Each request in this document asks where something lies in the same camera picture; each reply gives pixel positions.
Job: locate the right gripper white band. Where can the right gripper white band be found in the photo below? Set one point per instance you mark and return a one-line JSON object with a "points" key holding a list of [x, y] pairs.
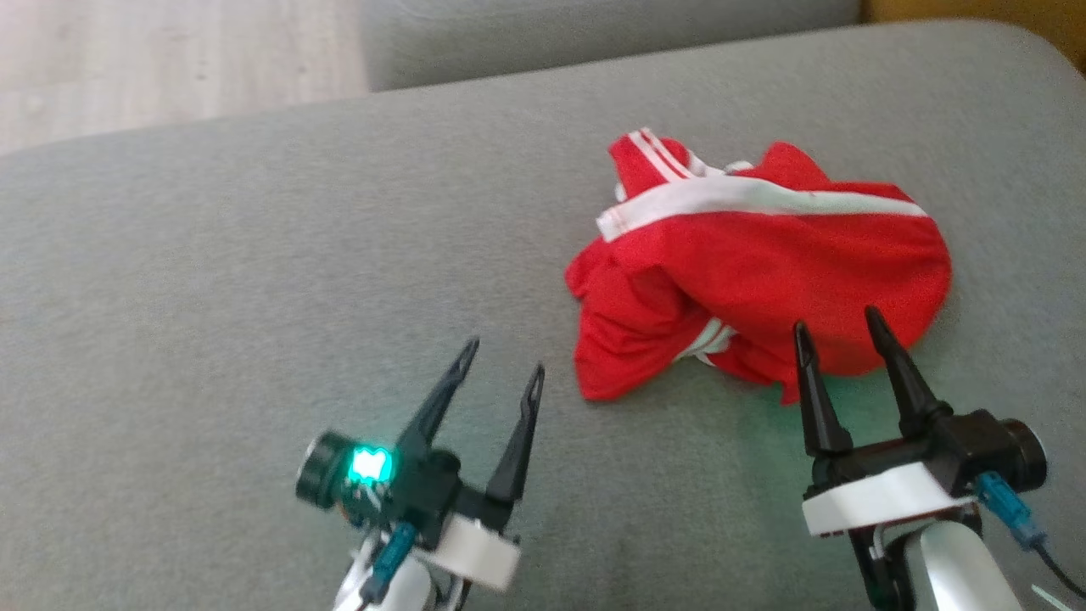
{"points": [[882, 496]]}

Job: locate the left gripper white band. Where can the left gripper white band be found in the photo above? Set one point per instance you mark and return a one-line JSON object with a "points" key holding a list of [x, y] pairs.
{"points": [[462, 543]]}

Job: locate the red shorts with white stripes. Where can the red shorts with white stripes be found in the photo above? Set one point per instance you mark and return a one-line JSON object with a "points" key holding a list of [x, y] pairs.
{"points": [[764, 271]]}

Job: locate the grey fabric sofa seat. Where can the grey fabric sofa seat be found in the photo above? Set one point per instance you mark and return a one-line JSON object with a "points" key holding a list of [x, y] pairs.
{"points": [[254, 280]]}

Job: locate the yellow-brown wooden furniture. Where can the yellow-brown wooden furniture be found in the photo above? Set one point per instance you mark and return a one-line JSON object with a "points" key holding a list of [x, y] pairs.
{"points": [[976, 17]]}

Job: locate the grey sofa back cushion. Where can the grey sofa back cushion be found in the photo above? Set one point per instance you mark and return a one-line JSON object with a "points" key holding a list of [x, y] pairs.
{"points": [[594, 34]]}

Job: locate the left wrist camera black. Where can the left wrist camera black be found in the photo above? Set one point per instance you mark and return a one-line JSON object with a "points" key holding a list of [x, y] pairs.
{"points": [[339, 471]]}

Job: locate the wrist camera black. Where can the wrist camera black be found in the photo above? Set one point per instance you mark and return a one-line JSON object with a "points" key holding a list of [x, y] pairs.
{"points": [[1014, 454], [339, 471]]}

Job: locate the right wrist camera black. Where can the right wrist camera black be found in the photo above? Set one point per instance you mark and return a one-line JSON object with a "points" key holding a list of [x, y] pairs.
{"points": [[1014, 454]]}

